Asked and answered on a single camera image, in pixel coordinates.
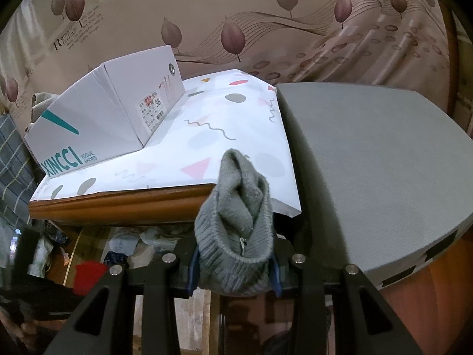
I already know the white shoe box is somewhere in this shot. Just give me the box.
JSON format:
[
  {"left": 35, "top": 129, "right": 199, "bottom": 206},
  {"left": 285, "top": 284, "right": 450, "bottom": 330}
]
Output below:
[{"left": 24, "top": 44, "right": 185, "bottom": 177}]

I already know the grey knitted sock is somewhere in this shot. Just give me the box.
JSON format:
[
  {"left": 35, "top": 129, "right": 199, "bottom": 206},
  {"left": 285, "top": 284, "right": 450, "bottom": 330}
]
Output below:
[{"left": 194, "top": 148, "right": 276, "bottom": 298}]

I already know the brown wooden frame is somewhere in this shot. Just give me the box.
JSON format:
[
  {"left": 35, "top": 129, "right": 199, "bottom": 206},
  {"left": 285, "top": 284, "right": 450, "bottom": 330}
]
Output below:
[{"left": 440, "top": 2, "right": 463, "bottom": 119}]

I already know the plaid cloth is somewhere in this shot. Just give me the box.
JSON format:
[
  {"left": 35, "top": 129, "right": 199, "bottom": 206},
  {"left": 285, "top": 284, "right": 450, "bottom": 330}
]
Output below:
[{"left": 0, "top": 114, "right": 42, "bottom": 223}]

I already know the red cloth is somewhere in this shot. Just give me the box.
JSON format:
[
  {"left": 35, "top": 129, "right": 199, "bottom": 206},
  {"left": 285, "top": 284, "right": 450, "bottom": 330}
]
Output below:
[{"left": 74, "top": 261, "right": 111, "bottom": 296}]

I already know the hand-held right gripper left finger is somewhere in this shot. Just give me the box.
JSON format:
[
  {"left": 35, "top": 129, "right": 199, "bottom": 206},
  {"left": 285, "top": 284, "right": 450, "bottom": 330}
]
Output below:
[{"left": 44, "top": 242, "right": 203, "bottom": 355}]

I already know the leaf print curtain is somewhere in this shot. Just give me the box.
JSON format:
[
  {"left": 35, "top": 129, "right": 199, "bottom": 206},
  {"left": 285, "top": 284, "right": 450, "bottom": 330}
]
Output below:
[{"left": 0, "top": 0, "right": 459, "bottom": 119}]

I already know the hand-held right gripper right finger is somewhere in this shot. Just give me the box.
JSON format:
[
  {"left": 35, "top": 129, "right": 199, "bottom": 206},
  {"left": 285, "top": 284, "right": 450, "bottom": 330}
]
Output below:
[{"left": 268, "top": 240, "right": 422, "bottom": 355}]

